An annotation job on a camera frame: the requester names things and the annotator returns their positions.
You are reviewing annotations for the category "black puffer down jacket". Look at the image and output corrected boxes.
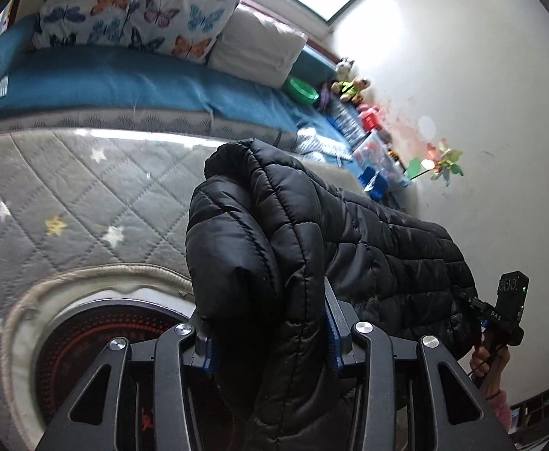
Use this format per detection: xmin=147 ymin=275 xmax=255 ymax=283
xmin=186 ymin=139 xmax=480 ymax=450

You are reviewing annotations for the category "pink sleeved right forearm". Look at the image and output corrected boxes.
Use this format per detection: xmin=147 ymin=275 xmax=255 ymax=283
xmin=486 ymin=390 xmax=512 ymax=432

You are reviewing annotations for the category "person right hand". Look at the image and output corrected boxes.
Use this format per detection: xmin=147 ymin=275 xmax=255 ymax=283
xmin=469 ymin=345 xmax=511 ymax=399

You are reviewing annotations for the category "clear toy storage bag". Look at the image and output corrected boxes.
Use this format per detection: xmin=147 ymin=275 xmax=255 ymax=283
xmin=352 ymin=133 xmax=409 ymax=188

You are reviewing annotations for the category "grey star quilted mattress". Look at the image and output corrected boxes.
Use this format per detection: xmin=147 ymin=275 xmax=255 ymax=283
xmin=0 ymin=129 xmax=233 ymax=450

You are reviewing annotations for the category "red toy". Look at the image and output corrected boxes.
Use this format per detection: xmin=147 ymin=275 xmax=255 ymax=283
xmin=357 ymin=104 xmax=385 ymax=132

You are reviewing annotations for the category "brown plush toy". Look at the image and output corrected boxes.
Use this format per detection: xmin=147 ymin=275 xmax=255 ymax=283
xmin=330 ymin=77 xmax=371 ymax=106

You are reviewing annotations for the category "green plastic bowl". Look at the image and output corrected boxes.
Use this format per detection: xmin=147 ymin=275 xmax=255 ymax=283
xmin=284 ymin=76 xmax=319 ymax=106

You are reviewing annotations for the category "white plain pillow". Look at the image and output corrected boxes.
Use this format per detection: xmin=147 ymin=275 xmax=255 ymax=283
xmin=207 ymin=5 xmax=307 ymax=89

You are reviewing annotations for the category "blue sofa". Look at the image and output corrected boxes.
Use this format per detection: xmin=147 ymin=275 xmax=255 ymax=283
xmin=0 ymin=14 xmax=365 ymax=160

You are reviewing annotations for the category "right butterfly pillow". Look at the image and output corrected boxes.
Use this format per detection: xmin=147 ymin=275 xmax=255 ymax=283
xmin=121 ymin=0 xmax=240 ymax=64

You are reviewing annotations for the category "butterfly pillow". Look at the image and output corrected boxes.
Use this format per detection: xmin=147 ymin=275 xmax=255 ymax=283
xmin=32 ymin=0 xmax=134 ymax=49
xmin=121 ymin=0 xmax=240 ymax=64

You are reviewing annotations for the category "left butterfly pillow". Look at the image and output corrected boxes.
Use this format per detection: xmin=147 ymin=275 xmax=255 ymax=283
xmin=32 ymin=0 xmax=134 ymax=49

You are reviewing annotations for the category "paper pinwheel on wall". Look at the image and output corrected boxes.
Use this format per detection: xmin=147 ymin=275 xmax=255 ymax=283
xmin=404 ymin=139 xmax=464 ymax=186

